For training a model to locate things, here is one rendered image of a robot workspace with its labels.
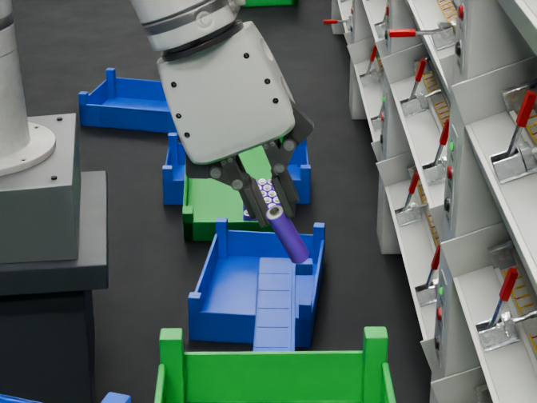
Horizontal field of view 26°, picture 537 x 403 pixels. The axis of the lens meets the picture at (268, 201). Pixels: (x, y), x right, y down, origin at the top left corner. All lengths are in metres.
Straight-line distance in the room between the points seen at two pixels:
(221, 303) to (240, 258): 0.17
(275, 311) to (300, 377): 0.55
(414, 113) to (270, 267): 0.37
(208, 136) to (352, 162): 1.60
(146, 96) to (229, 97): 1.97
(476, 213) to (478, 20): 0.24
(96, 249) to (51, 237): 0.07
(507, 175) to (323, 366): 0.29
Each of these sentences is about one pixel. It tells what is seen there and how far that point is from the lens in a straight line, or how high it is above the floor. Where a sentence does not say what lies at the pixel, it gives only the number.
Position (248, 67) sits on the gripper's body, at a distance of 0.98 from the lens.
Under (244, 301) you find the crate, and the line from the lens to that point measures 2.03.
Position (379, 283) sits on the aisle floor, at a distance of 2.10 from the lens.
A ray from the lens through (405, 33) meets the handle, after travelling 1.58.
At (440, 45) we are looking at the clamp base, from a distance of 1.59.
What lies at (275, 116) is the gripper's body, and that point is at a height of 0.66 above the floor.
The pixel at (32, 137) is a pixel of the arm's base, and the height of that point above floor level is 0.40.
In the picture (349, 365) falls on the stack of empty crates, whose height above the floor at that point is 0.44.
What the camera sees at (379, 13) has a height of 0.35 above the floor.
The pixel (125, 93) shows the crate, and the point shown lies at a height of 0.02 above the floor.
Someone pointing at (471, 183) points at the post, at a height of 0.46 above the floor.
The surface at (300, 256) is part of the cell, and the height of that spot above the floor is 0.52.
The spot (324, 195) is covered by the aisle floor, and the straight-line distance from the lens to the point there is 2.42.
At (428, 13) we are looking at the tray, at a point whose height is 0.54.
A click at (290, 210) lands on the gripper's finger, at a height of 0.58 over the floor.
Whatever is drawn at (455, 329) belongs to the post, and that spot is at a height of 0.26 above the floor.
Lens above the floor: 1.02
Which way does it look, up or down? 25 degrees down
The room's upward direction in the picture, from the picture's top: straight up
